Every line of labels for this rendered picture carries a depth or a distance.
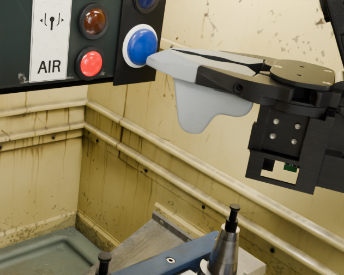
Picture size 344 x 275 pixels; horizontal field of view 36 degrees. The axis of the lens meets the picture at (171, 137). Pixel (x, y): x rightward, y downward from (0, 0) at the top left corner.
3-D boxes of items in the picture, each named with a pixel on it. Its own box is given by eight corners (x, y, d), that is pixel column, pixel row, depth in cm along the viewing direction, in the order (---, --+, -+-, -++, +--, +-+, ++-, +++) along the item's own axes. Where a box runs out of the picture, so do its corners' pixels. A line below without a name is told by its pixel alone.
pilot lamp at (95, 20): (107, 36, 41) (110, 7, 40) (83, 37, 39) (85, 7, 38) (102, 34, 41) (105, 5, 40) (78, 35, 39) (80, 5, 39)
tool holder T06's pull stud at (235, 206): (230, 223, 76) (234, 202, 74) (239, 229, 74) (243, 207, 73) (222, 226, 75) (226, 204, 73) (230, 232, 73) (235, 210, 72)
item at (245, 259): (272, 271, 81) (273, 267, 81) (250, 284, 77) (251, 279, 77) (237, 249, 85) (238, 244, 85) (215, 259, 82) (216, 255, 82)
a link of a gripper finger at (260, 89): (189, 89, 38) (312, 117, 37) (193, 68, 38) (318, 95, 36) (205, 75, 43) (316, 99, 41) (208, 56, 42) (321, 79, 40)
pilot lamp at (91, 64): (103, 77, 42) (106, 49, 41) (79, 79, 40) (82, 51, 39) (98, 75, 42) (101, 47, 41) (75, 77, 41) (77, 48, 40)
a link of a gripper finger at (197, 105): (127, 124, 42) (241, 153, 40) (136, 51, 40) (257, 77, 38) (140, 113, 45) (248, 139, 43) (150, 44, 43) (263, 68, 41)
